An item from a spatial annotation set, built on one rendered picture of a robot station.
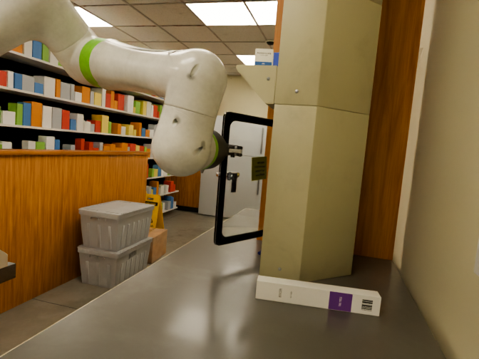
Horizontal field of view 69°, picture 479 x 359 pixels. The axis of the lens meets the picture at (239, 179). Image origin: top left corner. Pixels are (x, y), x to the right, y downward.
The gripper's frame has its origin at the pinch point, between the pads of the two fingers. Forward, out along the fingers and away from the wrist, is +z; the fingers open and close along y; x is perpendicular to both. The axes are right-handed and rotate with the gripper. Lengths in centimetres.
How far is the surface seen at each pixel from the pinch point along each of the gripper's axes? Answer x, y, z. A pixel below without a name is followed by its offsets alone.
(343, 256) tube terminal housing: 27.7, -33.7, 7.2
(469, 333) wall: 29, -55, -27
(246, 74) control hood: -20.5, -3.2, -3.9
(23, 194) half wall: 46, 183, 102
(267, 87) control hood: -17.3, -9.4, -3.9
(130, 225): 76, 137, 170
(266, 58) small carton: -26.3, -6.9, 2.6
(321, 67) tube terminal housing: -22.8, -22.6, -3.8
